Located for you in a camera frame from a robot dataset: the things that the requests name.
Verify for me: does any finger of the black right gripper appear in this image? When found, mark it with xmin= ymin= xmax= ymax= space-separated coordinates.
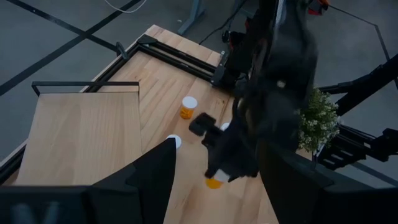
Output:
xmin=204 ymin=146 xmax=233 ymax=179
xmin=228 ymin=148 xmax=260 ymax=182

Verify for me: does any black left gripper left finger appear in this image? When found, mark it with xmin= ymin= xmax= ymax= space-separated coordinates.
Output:
xmin=88 ymin=138 xmax=177 ymax=224

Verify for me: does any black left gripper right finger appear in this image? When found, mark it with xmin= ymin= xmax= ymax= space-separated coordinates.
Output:
xmin=257 ymin=140 xmax=334 ymax=224

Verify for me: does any orange pill bottle white cap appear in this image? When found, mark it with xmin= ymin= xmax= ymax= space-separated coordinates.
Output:
xmin=179 ymin=95 xmax=198 ymax=120
xmin=205 ymin=169 xmax=231 ymax=190

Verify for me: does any white melatonin bottle blue label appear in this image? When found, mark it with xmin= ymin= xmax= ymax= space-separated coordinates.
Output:
xmin=166 ymin=134 xmax=182 ymax=150

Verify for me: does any green potted plant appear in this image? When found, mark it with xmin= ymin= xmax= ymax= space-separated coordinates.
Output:
xmin=297 ymin=88 xmax=341 ymax=155

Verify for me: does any grey metal table leg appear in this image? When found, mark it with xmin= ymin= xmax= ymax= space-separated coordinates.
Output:
xmin=177 ymin=0 xmax=206 ymax=35

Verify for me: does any black clamp lever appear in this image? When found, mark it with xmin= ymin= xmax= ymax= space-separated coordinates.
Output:
xmin=115 ymin=41 xmax=130 ymax=60

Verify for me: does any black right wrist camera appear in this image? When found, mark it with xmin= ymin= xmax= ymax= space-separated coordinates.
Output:
xmin=188 ymin=112 xmax=224 ymax=147

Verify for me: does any wooden shelf black metal frame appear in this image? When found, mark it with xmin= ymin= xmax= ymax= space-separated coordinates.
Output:
xmin=14 ymin=80 xmax=143 ymax=187

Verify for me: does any black aluminium table frame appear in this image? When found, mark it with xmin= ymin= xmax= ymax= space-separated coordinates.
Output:
xmin=0 ymin=33 xmax=398 ymax=186

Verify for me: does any red metal cart frame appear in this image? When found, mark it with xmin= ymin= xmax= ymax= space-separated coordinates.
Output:
xmin=307 ymin=0 xmax=330 ymax=16

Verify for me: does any white floor cable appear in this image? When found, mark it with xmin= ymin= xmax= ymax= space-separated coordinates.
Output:
xmin=103 ymin=0 xmax=147 ymax=14

